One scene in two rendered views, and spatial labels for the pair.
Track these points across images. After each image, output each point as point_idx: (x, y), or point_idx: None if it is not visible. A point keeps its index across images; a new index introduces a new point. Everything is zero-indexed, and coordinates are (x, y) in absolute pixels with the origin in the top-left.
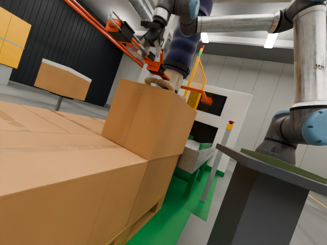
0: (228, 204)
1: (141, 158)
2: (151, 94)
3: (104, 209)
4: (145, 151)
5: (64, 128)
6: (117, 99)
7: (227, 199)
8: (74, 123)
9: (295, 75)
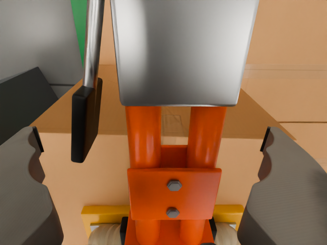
0: (6, 124)
1: (106, 54)
2: (121, 118)
3: None
4: (107, 67)
5: (266, 5)
6: (239, 101)
7: (10, 133)
8: (297, 64)
9: None
